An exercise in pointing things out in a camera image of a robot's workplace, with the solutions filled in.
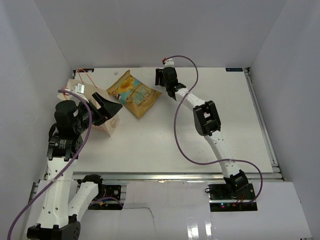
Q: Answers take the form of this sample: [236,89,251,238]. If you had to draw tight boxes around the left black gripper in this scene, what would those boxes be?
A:
[73,91,122,133]

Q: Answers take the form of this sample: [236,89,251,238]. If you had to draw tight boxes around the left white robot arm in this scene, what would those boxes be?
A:
[26,92,123,240]

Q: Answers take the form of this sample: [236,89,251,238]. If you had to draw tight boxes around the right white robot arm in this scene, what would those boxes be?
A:
[155,66,249,200]

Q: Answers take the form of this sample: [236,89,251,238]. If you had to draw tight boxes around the kettle chips bag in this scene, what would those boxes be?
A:
[106,70,162,119]

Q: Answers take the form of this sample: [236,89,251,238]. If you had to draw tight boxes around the blue table corner label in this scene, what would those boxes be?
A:
[225,67,243,72]

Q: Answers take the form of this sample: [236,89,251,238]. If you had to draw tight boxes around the beige paper bag orange handles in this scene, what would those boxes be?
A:
[57,68,120,136]

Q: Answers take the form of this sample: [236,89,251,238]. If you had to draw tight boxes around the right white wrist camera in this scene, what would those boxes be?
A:
[162,58,175,68]

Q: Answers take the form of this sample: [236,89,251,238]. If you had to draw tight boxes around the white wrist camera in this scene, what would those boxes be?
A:
[63,83,89,102]
[162,58,175,68]

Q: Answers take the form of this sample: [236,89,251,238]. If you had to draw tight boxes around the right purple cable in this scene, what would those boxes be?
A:
[162,55,264,204]

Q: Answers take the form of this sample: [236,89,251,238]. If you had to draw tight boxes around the purple cable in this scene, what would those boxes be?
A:
[162,55,264,204]
[7,89,125,240]

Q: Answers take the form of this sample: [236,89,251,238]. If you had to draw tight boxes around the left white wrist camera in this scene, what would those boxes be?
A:
[63,83,89,102]

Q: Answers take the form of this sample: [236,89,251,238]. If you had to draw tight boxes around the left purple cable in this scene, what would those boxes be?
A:
[7,89,125,240]

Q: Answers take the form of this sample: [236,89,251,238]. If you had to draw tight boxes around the aluminium table rail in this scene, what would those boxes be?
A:
[72,171,283,182]

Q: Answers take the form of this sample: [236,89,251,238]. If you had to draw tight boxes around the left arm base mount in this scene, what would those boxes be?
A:
[89,184,123,207]

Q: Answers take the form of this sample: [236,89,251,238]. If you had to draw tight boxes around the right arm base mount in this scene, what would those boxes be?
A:
[204,183,258,213]

